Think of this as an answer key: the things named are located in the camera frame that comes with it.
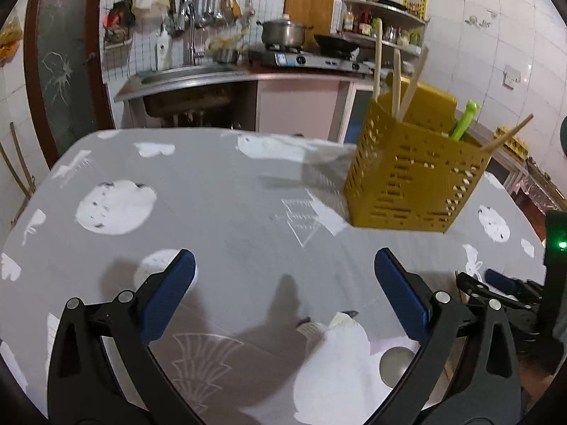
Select yellow plastic utensil holder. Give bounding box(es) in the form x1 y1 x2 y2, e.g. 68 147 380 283
343 84 491 232

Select rectangular wooden cutting board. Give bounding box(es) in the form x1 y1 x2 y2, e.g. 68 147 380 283
283 0 335 54

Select steel cooking pot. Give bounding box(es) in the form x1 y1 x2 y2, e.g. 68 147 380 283
257 13 313 50

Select yellow egg tray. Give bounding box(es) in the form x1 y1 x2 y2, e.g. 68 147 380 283
493 127 529 161

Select kitchen counter cabinets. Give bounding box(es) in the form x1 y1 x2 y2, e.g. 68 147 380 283
114 66 372 141

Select corner wall shelf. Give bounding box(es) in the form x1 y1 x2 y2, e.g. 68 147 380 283
337 0 428 57

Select dark wooden door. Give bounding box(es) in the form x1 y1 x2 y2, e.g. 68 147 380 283
23 0 114 167

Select grey polar bear tablecloth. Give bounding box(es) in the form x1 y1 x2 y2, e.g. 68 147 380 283
1 130 545 424

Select white wall socket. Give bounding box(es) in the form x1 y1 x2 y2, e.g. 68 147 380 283
503 64 522 90

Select green handled metal fork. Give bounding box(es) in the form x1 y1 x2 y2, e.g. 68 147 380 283
450 101 481 141

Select black wok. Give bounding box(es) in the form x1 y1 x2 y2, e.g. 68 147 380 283
314 34 359 58

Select white soap bottle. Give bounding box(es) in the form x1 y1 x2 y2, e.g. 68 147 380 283
156 24 172 71

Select steel gas stove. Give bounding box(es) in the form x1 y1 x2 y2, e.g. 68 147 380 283
248 49 374 75

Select steel kitchen sink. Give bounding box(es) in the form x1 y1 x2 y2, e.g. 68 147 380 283
139 63 242 85

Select yellow wall poster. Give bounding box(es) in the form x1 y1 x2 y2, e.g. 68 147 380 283
402 0 428 20

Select green round wall board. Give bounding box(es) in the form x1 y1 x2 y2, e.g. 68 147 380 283
559 116 567 157

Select grey metal spoon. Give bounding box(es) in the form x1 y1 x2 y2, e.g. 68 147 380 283
378 346 415 389

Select orange bag on wall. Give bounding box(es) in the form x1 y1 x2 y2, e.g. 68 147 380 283
0 15 23 66

